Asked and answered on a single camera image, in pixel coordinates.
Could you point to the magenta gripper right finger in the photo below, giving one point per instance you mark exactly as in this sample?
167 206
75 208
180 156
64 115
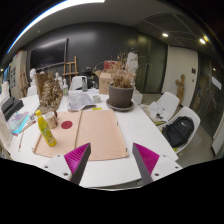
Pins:
146 161

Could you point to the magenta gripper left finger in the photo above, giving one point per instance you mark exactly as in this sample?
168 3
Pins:
77 160

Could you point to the open magazine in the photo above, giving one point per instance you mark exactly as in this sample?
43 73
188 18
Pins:
79 101

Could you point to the white chair with papers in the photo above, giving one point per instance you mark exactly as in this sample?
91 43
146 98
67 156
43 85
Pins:
162 110

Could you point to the grey pot saucer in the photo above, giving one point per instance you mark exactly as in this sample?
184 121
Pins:
121 109

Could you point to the white far chair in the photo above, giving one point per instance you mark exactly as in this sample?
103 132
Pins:
79 83

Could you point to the black backpack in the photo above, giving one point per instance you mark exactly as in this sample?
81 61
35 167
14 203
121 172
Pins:
179 131

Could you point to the colourful book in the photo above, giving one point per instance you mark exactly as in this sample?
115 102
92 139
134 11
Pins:
17 122

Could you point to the red round coaster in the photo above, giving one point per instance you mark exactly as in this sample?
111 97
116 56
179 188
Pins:
66 124

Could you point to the dried flower bouquet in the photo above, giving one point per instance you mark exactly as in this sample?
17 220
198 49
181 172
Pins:
51 97

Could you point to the small white cup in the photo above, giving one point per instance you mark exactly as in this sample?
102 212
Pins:
96 98

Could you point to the black wall screen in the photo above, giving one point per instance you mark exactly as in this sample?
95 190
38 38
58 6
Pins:
49 54

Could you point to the beige ceramic mug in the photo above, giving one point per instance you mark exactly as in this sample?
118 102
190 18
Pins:
51 120

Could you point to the white chair with backpack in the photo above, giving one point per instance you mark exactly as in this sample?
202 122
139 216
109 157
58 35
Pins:
185 111

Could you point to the grey plant pot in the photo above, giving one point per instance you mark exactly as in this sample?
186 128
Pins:
120 97

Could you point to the dried brown plant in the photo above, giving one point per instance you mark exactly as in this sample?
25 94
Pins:
121 76

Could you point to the wooden mannequin figure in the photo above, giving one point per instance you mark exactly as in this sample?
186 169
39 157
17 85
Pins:
180 88

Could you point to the yellow drink bottle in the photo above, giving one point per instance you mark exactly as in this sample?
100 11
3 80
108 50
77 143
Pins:
45 130

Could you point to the cardboard box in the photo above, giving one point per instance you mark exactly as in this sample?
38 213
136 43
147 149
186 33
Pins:
104 80

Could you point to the black box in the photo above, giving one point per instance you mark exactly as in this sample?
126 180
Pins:
11 106

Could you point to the brown cardboard mat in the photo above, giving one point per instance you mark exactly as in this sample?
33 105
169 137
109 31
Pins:
99 128

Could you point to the white plaster bust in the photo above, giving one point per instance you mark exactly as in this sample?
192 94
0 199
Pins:
32 90

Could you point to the wooden easel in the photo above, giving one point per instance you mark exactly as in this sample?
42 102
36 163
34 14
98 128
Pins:
70 69

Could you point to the white spray bottle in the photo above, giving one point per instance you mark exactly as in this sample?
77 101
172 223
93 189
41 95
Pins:
65 88

